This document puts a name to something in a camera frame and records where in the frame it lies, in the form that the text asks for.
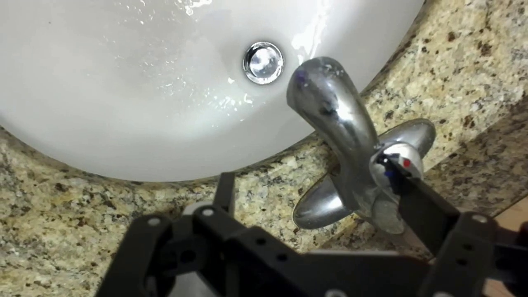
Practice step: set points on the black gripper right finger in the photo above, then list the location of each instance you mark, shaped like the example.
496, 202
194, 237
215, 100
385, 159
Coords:
423, 210

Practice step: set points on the chrome sink drain stopper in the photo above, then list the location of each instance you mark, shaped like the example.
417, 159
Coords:
263, 64

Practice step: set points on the chrome sink faucet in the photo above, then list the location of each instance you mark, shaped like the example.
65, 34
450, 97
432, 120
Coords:
323, 95

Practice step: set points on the white oval sink basin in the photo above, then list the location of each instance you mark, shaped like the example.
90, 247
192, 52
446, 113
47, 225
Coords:
154, 90

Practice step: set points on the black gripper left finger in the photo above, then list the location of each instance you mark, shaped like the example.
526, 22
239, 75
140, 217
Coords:
225, 192

